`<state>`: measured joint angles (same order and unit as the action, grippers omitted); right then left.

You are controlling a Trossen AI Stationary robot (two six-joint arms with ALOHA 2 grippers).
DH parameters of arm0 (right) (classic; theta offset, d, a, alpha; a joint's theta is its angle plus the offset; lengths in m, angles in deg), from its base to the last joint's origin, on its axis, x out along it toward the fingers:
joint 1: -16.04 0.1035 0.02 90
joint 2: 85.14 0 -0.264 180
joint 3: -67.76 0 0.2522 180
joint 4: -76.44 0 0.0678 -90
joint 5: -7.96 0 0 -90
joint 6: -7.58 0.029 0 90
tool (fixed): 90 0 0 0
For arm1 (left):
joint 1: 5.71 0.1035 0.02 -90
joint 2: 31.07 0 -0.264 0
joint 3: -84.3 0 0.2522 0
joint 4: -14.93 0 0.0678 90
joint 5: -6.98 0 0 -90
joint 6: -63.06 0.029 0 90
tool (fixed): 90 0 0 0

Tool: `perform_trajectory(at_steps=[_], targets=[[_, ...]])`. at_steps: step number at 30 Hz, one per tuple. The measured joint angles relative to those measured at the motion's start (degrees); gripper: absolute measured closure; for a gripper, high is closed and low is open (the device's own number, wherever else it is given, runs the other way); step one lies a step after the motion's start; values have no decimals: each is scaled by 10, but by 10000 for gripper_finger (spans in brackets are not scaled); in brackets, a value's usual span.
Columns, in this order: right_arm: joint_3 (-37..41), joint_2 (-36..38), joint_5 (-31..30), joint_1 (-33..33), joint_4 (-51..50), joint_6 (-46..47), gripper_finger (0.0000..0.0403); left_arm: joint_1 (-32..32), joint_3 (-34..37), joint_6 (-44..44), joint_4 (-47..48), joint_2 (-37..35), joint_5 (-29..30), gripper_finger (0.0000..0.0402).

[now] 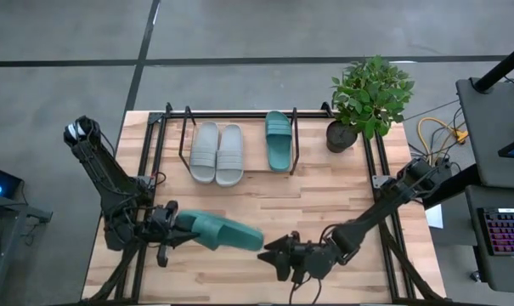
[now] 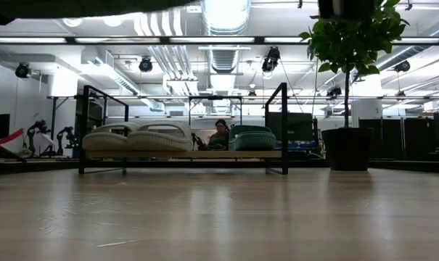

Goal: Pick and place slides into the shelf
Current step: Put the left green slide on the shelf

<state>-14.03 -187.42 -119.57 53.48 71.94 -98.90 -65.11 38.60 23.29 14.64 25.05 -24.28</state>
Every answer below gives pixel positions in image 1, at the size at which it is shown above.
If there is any backlit black keyboard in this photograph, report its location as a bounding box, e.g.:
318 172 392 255
477 207 514 258

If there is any black pole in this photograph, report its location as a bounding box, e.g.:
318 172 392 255
472 39 514 94

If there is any white paper sheet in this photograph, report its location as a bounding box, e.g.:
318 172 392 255
424 203 445 230

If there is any black metal table frame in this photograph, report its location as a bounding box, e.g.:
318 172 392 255
80 100 449 306

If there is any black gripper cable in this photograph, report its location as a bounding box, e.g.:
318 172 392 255
287 275 325 306

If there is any green rubber slide sandal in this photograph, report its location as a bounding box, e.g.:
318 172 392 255
174 208 265 252
264 110 293 173

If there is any grey rubber slide sandal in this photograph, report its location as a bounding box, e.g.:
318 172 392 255
215 123 246 188
189 121 220 184

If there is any grey metal stand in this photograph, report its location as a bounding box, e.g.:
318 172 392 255
0 190 54 306

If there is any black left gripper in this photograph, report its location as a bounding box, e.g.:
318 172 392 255
147 200 201 269

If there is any black frame wooden shoe shelf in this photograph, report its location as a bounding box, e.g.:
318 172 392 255
178 105 301 176

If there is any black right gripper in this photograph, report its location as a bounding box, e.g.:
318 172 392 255
256 230 326 286

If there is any green potted plant black pot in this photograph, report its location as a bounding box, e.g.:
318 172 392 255
325 54 416 155

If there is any grey desk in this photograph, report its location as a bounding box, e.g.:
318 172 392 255
464 184 514 295
455 76 514 190

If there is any yellow cable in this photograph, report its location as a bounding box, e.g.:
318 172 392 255
416 116 470 167

